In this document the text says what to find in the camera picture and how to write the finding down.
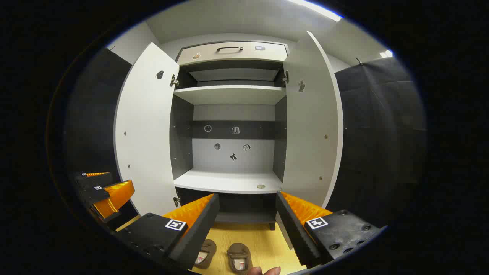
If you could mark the long ceiling light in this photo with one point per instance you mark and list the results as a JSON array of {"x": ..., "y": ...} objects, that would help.
[{"x": 317, "y": 8}]

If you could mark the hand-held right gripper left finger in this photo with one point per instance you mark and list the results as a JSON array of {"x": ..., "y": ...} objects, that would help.
[{"x": 198, "y": 233}]

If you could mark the small ceiling light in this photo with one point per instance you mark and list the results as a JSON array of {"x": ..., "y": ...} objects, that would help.
[{"x": 386, "y": 53}]

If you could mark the black backdrop cloth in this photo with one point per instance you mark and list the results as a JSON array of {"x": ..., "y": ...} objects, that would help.
[
  {"x": 95, "y": 114},
  {"x": 382, "y": 133}
]

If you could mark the beige cabinet drawer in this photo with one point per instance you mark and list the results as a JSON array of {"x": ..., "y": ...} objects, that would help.
[{"x": 267, "y": 55}]

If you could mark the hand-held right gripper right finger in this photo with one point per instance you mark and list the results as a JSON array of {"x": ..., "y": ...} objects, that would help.
[{"x": 294, "y": 233}]

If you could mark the brown fuzzy shoe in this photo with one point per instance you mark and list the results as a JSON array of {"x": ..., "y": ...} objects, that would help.
[
  {"x": 239, "y": 254},
  {"x": 206, "y": 252}
]

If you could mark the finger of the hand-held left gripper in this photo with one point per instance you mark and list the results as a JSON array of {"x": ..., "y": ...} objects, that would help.
[
  {"x": 93, "y": 194},
  {"x": 95, "y": 181}
]

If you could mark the white shoe cabinet door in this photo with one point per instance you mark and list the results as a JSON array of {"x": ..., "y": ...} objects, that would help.
[
  {"x": 145, "y": 133},
  {"x": 309, "y": 126}
]

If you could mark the white shoe cabinet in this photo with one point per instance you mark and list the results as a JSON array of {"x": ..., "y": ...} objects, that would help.
[{"x": 229, "y": 179}]

